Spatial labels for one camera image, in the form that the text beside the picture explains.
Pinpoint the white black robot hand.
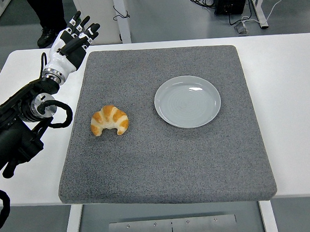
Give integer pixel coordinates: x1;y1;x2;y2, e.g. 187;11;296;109
40;9;104;77

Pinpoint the golden croissant bread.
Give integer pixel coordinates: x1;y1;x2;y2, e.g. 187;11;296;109
89;103;130;138

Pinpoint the grey round plate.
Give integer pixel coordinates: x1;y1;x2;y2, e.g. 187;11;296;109
152;73;224;131

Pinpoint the grey speckled mat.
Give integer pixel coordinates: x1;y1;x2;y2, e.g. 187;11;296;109
49;40;278;214

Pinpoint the white table leg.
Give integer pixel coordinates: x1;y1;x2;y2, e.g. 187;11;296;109
60;204;85;232
257;199;280;232

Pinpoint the white desk leg with foot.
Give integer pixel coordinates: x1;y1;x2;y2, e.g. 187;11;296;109
250;0;269;30

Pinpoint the white desk post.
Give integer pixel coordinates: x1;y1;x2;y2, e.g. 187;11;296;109
111;0;132;44

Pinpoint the thin black looped cable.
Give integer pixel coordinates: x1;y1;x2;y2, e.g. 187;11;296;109
112;4;131;22

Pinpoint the clear floor cable cover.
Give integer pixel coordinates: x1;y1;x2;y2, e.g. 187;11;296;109
233;20;250;36

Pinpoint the white cable on floor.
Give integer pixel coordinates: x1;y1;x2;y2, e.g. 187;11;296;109
239;0;304;26

